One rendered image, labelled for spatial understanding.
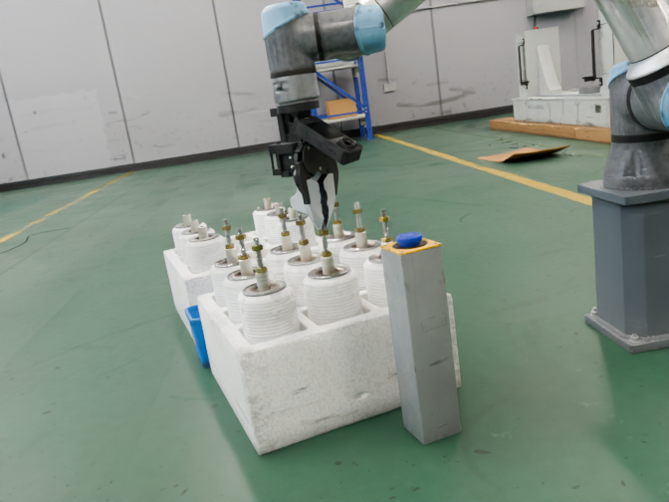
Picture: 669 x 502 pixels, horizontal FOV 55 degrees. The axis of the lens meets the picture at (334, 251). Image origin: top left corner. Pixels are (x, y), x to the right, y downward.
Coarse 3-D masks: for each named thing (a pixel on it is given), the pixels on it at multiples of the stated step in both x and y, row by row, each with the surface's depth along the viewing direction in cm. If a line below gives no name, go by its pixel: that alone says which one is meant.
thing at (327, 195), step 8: (320, 176) 109; (328, 176) 108; (320, 184) 108; (328, 184) 108; (320, 192) 110; (328, 192) 108; (320, 200) 111; (328, 200) 108; (328, 208) 108; (328, 216) 108; (328, 224) 110
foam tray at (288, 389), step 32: (224, 320) 117; (352, 320) 107; (384, 320) 108; (224, 352) 114; (256, 352) 101; (288, 352) 103; (320, 352) 105; (352, 352) 107; (384, 352) 109; (224, 384) 124; (256, 384) 102; (288, 384) 104; (320, 384) 106; (352, 384) 108; (384, 384) 111; (256, 416) 103; (288, 416) 105; (320, 416) 107; (352, 416) 109; (256, 448) 105
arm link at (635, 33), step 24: (600, 0) 100; (624, 0) 98; (648, 0) 97; (624, 24) 100; (648, 24) 98; (624, 48) 103; (648, 48) 100; (648, 72) 100; (648, 96) 103; (648, 120) 107
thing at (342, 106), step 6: (330, 102) 686; (336, 102) 687; (342, 102) 688; (348, 102) 689; (330, 108) 688; (336, 108) 688; (342, 108) 689; (348, 108) 690; (354, 108) 691; (330, 114) 689; (336, 114) 690; (354, 114) 693
